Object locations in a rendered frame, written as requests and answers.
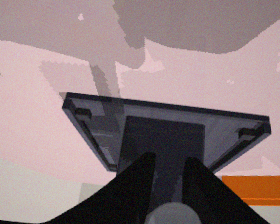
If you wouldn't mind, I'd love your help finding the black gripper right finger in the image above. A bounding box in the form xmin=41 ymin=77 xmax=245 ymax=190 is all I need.
xmin=181 ymin=157 xmax=269 ymax=224

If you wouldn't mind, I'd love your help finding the orange rectangular tray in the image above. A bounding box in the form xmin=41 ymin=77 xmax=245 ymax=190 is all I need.
xmin=221 ymin=176 xmax=280 ymax=206

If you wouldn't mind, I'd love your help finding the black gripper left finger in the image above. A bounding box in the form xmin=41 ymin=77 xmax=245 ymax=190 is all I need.
xmin=43 ymin=152 xmax=156 ymax=224

